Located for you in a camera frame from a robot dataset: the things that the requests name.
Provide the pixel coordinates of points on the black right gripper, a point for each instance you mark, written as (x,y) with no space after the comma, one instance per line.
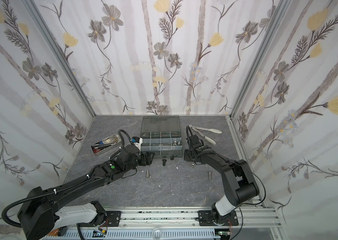
(193,143)

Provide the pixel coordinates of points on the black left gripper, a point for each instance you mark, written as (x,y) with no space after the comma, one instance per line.
(149,160)

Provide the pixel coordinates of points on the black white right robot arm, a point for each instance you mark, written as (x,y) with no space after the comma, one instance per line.
(239,182)

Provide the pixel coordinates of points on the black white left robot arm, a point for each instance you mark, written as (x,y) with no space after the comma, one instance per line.
(38,213)

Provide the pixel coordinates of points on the green plastic organizer box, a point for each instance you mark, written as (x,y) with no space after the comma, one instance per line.
(162,136)

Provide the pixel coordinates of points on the metal tray with tools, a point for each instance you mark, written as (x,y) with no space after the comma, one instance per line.
(106,144)

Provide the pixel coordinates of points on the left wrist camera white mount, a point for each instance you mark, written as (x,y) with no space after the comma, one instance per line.
(137,141)

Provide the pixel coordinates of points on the aluminium rail frame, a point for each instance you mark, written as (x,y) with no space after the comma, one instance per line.
(177,223)

